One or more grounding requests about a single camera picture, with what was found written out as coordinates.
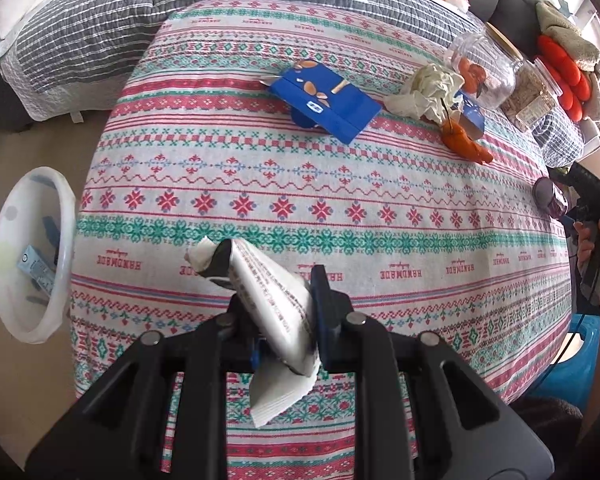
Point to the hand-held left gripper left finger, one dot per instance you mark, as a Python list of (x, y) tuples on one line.
[(230, 332)]

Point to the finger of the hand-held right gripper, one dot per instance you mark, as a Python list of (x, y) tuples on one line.
[(562, 176)]

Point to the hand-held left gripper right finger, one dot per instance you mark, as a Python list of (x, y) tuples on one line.
[(321, 310)]

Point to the red drink can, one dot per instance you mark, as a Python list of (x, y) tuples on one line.
[(550, 197)]

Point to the white paper packet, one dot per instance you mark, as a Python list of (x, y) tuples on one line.
[(275, 285)]

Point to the grey white milk carton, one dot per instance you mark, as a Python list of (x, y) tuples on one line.
[(35, 270)]

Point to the white plastic bin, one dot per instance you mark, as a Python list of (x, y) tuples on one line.
[(15, 280)]

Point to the person's right hand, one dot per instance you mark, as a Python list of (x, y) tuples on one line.
[(584, 247)]

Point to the clear plastic snack jar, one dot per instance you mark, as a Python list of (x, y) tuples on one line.
[(527, 95)]

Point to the orange peel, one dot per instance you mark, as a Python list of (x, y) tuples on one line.
[(462, 142)]

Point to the blue box with white print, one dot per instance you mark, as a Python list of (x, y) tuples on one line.
[(472, 117)]

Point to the red cushion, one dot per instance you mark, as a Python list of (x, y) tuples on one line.
[(565, 67)]

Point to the glass jar with wooden lid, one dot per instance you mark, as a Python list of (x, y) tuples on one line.
[(497, 72)]

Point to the mandarin orange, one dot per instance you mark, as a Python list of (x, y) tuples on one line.
[(477, 82), (467, 67)]

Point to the beige fleece blanket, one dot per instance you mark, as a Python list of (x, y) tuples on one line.
[(570, 35)]

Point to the patterned red green tablecloth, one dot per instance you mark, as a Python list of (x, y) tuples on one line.
[(330, 160)]

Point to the large crumpled pale wrapper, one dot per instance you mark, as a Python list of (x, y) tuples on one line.
[(427, 90)]

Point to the blue plastic stool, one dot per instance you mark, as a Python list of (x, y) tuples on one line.
[(575, 365)]

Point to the blue box with nut print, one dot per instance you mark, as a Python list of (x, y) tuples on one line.
[(330, 105)]

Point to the grey striped blanket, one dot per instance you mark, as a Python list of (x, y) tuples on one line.
[(80, 35)]

